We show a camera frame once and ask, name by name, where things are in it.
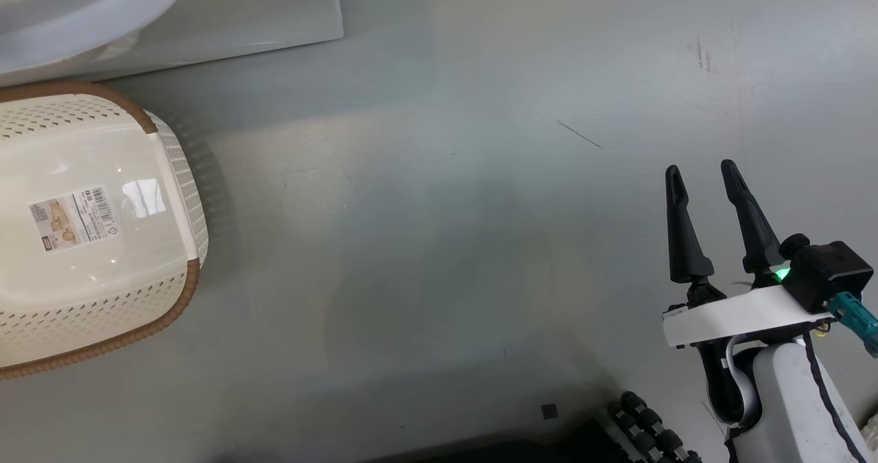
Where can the cream perforated laundry basket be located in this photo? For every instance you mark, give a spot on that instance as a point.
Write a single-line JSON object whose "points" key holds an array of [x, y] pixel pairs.
{"points": [[89, 305]]}

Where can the product label in basket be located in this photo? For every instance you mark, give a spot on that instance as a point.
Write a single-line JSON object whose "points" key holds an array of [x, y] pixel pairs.
{"points": [[72, 219]]}

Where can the white Hisense washing machine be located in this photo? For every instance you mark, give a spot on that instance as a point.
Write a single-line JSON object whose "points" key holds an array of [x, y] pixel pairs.
{"points": [[206, 17]]}

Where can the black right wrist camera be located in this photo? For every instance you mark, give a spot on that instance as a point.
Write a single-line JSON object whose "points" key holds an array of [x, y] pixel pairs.
{"points": [[830, 267]]}

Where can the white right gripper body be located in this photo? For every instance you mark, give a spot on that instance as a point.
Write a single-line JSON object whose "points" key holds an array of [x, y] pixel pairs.
{"points": [[741, 315]]}

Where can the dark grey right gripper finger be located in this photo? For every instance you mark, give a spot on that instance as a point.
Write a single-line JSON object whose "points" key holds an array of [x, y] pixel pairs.
{"points": [[686, 250], [758, 243]]}

